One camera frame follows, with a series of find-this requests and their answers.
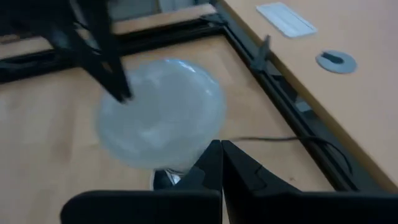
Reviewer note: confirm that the light wooden desk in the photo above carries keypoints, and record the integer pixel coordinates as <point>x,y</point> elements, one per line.
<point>357,109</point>

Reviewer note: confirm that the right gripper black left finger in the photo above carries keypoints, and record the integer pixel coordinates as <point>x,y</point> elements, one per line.
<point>174,205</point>

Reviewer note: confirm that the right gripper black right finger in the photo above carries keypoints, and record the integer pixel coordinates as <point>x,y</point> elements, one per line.
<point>280,207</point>

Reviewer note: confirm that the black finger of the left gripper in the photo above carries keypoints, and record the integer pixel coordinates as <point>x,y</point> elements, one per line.
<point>84,59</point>
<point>105,37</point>

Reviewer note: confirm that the black aluminium table frame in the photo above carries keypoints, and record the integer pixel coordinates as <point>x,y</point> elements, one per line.
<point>295,105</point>

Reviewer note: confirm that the white reflector lightbulb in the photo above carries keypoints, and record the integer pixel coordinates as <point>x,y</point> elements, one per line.
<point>164,115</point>

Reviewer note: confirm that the black frame clamp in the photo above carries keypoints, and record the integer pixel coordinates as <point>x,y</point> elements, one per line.
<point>262,56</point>

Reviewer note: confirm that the silver rectangular desk plate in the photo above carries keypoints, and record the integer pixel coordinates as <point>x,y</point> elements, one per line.
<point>286,20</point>

